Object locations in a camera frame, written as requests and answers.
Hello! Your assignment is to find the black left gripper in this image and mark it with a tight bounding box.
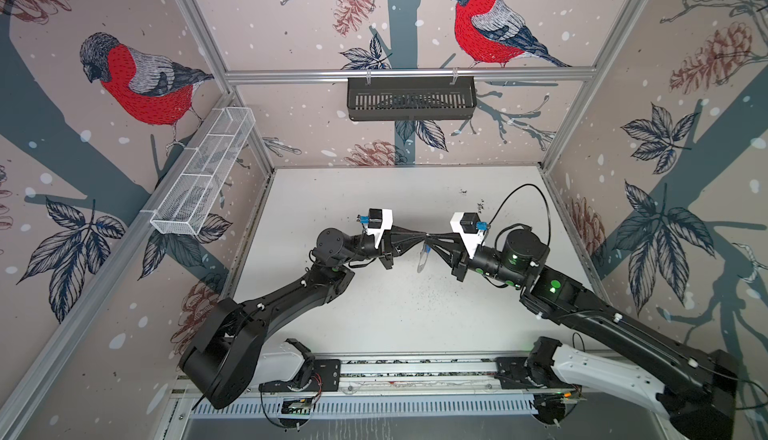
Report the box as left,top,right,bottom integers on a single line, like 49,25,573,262
340,229,424,274

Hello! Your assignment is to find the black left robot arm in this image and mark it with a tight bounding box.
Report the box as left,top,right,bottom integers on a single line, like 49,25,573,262
179,227,428,409

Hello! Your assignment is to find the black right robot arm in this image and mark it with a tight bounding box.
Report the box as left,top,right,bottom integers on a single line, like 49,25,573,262
425,226,739,439

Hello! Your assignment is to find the small circuit board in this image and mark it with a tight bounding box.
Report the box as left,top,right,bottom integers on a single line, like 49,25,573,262
280,398,315,418

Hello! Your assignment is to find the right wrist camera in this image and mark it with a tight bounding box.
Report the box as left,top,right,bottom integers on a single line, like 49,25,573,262
450,212,488,259

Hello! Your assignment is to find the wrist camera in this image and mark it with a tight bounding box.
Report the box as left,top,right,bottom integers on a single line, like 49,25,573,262
450,212,488,259
358,208,393,248

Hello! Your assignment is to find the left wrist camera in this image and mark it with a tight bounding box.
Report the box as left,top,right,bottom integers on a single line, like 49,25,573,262
358,208,393,248

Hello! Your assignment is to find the right camera cable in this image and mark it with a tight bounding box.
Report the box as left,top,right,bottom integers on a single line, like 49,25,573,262
487,183,552,243

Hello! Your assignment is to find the black wall basket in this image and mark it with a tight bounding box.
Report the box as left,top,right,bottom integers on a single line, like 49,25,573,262
347,76,477,121

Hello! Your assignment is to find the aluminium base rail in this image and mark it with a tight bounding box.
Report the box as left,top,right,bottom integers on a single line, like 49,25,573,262
170,352,661,420

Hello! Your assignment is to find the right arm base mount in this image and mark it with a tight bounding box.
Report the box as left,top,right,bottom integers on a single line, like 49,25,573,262
494,337,576,390

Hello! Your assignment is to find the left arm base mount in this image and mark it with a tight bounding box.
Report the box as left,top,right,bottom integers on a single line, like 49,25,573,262
252,338,341,393

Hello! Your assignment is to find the white wire mesh basket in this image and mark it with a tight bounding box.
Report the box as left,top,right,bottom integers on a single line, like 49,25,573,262
150,106,255,235

